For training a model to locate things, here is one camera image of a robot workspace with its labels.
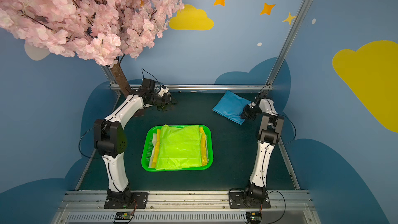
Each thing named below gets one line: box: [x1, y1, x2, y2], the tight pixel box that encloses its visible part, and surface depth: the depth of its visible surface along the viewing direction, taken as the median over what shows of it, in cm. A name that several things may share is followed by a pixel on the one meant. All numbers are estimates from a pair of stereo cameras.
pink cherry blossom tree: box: [0, 0, 186, 98], surface depth 55 cm
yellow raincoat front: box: [151, 129, 161, 169], surface depth 87 cm
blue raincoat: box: [212, 90, 252, 126], surface depth 113 cm
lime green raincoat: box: [154, 124, 203, 171], surface depth 82 cm
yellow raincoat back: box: [199, 126, 208, 167], surface depth 88 cm
